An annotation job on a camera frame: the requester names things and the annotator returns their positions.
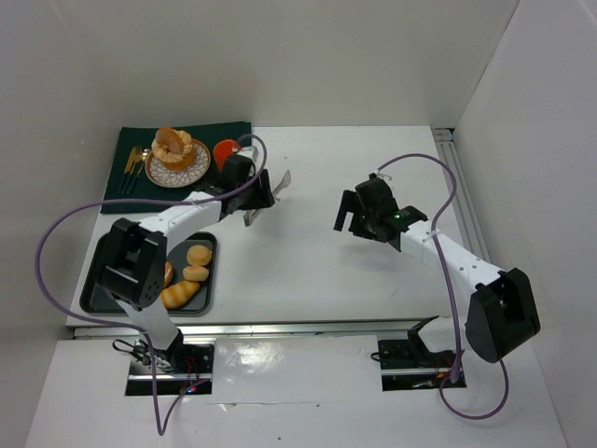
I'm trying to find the silver metal tongs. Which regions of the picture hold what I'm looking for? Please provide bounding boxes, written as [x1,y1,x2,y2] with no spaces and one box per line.
[243,170,292,227]

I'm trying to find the round sugar-topped bun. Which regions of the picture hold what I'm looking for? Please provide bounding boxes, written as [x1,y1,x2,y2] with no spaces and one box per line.
[151,130,196,171]

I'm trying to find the brown croissant roll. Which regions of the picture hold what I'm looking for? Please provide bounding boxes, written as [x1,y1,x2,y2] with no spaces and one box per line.
[155,127,185,154]

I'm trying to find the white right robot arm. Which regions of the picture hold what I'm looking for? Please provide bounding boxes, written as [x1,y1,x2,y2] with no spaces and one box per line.
[334,175,541,363]

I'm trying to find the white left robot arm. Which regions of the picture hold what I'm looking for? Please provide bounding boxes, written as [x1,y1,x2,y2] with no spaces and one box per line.
[93,154,274,368]

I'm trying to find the striped long bread loaf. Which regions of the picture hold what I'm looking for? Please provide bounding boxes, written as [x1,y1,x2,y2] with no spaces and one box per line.
[160,280,201,310]

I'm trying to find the orange mug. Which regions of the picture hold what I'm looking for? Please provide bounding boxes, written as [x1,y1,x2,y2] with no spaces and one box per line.
[213,139,241,171]

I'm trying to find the floral patterned plate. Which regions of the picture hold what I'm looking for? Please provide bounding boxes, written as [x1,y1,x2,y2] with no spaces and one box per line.
[145,139,212,189]

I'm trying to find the round yellow bun upper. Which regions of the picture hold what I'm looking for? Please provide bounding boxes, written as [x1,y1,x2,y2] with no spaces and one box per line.
[187,245,213,267]

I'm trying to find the round yellow bun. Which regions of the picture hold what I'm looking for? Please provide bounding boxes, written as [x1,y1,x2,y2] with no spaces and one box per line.
[187,245,213,267]
[183,265,210,282]

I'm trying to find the round yellow bun lower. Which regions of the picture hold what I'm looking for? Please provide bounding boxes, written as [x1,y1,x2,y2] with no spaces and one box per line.
[183,265,210,282]

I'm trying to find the dark green cloth mat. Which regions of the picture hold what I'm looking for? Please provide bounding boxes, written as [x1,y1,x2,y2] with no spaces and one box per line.
[104,121,252,201]

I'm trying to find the cream sandwich bun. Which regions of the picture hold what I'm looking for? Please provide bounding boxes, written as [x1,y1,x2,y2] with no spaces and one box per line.
[163,261,174,288]

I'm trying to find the black baking tray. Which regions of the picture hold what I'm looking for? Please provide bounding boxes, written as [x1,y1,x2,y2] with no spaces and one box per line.
[79,231,217,316]

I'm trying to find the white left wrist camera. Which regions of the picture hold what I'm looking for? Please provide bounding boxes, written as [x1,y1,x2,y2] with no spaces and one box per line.
[237,146,259,163]

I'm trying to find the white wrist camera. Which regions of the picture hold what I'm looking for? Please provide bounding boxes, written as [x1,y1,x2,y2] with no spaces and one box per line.
[368,171,393,183]
[237,146,259,163]

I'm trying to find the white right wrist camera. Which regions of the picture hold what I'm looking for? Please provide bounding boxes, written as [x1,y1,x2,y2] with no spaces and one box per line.
[368,171,393,183]

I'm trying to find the gold spoon green handle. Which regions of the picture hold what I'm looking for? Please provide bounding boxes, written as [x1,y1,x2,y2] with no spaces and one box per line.
[127,148,151,194]

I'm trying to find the aluminium rail right side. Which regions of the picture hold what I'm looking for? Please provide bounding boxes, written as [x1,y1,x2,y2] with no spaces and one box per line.
[431,128,491,261]

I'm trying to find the aluminium rail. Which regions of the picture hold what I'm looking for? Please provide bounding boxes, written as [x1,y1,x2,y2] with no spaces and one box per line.
[431,128,491,261]
[69,317,472,340]

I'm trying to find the gold fork green handle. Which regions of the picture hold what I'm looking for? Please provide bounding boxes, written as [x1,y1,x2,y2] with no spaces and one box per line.
[118,146,142,194]

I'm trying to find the aluminium rail front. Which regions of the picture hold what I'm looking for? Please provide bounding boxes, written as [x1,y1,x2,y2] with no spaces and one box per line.
[69,317,472,340]

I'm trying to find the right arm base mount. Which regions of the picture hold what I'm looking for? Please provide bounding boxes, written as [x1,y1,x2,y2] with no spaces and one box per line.
[369,316,456,392]

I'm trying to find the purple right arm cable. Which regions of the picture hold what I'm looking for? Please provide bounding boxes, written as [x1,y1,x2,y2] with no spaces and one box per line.
[375,153,510,421]

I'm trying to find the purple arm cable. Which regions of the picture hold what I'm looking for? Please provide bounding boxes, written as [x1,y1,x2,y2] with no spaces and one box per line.
[375,153,510,421]
[35,133,270,436]

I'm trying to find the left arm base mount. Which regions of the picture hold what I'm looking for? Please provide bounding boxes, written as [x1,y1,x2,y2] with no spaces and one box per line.
[112,339,215,397]

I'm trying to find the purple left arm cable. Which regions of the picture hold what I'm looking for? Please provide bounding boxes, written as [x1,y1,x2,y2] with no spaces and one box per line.
[35,133,270,436]

